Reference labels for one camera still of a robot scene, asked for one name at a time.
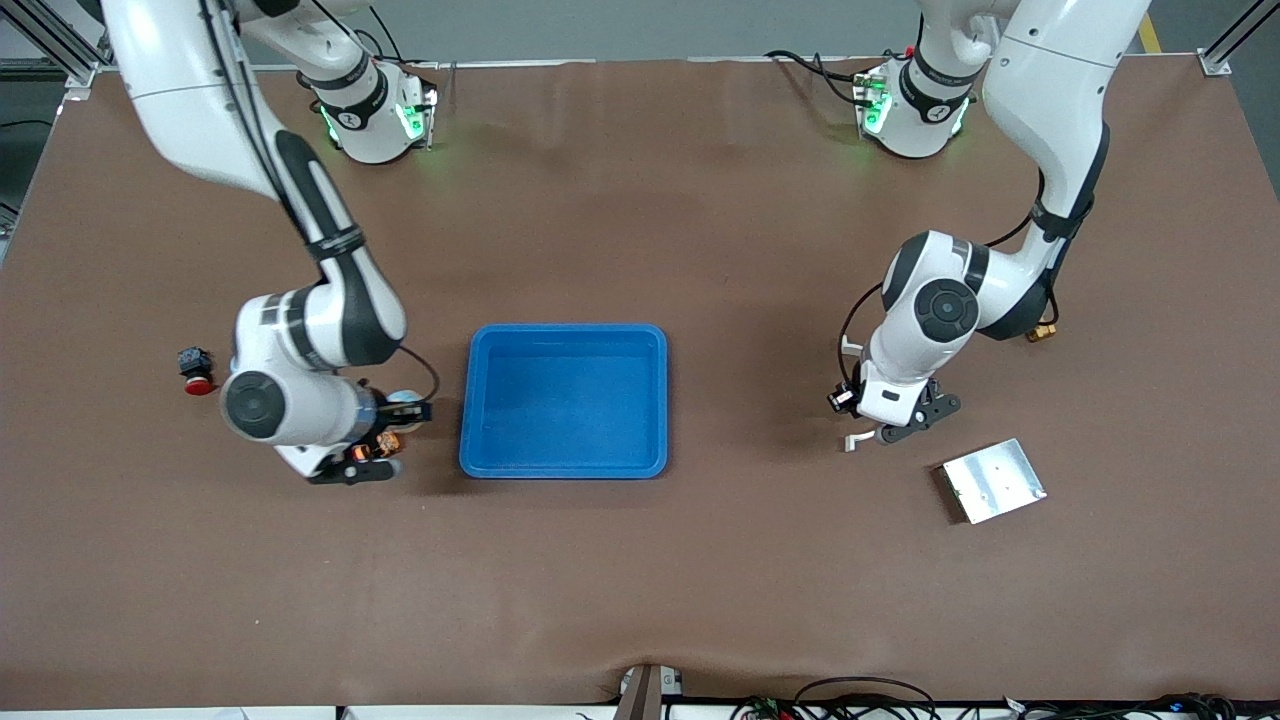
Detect aluminium frame profile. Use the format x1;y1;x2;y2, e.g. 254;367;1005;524
0;0;136;91
1200;0;1280;76

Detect red mushroom push button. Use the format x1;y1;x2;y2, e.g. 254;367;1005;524
178;346;216;397

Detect black base cable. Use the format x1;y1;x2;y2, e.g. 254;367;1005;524
765;48;871;106

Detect blue plastic tray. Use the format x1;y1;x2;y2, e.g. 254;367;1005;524
459;323;669;480

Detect white curved plastic bracket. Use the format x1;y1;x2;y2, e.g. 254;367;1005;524
838;338;883;453

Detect black looped cable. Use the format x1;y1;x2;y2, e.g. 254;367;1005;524
793;677;941;720

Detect grey mount post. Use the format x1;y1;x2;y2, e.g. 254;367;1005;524
612;663;687;720

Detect black cable bundle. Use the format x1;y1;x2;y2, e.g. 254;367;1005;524
730;692;1280;720

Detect silver metal plate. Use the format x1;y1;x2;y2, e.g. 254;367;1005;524
940;438;1048;525

